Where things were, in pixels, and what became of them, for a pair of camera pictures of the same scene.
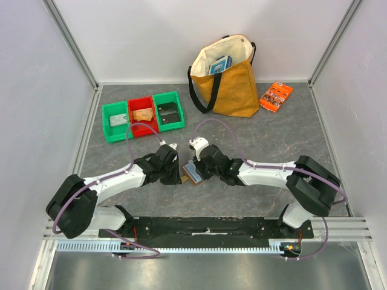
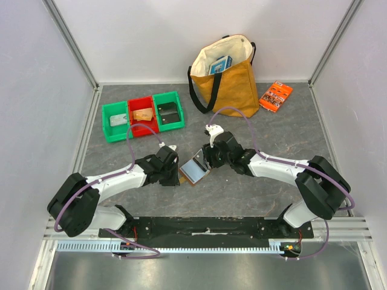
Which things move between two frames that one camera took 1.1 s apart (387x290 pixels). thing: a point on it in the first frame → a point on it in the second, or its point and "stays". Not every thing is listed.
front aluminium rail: [339, 229] stays
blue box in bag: [220, 64] stays
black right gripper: [200, 166] → [210, 157]
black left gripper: [175, 179] stays
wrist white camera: [198, 143] → [213, 130]
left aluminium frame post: [72, 41] stays
